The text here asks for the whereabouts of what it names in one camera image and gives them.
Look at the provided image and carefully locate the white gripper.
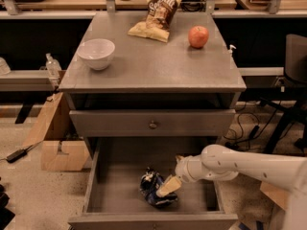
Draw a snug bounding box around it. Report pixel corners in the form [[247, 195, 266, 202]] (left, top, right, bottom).
[[156, 155, 205, 197]]

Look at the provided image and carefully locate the blue chip bag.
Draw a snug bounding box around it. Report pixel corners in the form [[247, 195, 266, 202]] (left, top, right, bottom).
[[139, 168, 177, 209]]

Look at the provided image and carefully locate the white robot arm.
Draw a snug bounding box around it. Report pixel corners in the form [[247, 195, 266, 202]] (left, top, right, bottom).
[[156, 145, 307, 230]]

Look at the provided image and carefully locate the round metal drawer knob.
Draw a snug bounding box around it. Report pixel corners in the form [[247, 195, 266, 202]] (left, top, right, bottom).
[[149, 121, 157, 129]]

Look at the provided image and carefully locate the closed grey top drawer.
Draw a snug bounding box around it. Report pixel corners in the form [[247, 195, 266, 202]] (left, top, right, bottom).
[[70, 109, 235, 138]]

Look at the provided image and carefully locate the open grey middle drawer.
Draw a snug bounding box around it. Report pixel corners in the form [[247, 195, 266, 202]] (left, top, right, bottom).
[[69, 137, 237, 230]]

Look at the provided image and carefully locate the grey wooden drawer cabinet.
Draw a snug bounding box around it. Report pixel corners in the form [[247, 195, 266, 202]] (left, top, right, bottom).
[[58, 10, 248, 230]]

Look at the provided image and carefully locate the brown sea salt chip bag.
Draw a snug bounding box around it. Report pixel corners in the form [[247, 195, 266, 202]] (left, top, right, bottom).
[[128, 0, 182, 42]]

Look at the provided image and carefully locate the right cardboard box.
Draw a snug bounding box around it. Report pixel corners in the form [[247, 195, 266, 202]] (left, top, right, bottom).
[[260, 182, 289, 210]]

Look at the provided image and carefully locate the cardboard box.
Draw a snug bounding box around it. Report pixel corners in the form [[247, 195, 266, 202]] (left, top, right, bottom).
[[260, 182, 289, 210], [23, 92, 91, 172]]

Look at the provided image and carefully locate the left cardboard box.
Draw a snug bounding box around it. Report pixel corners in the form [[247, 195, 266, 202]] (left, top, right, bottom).
[[23, 92, 91, 172]]

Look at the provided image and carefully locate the white pump dispenser bottle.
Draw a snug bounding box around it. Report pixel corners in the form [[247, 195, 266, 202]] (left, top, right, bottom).
[[228, 44, 237, 56]]

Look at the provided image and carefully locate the red apple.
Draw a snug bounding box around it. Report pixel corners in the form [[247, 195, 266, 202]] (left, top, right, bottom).
[[188, 26, 209, 49]]

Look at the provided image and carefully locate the white bowl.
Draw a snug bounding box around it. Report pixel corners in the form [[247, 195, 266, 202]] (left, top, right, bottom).
[[77, 38, 115, 70]]

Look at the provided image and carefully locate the clear plastic bottle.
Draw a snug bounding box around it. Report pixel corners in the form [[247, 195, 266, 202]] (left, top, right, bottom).
[[46, 53, 61, 88]]

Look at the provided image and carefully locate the black power adapter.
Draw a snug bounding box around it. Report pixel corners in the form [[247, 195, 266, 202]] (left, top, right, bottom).
[[6, 149, 27, 163]]

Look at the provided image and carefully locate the black stand with cables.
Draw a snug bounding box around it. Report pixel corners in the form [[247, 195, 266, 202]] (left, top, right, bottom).
[[224, 34, 307, 155]]

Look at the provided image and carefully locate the coiled black cable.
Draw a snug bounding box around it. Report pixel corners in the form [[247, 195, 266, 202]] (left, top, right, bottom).
[[179, 0, 207, 13]]

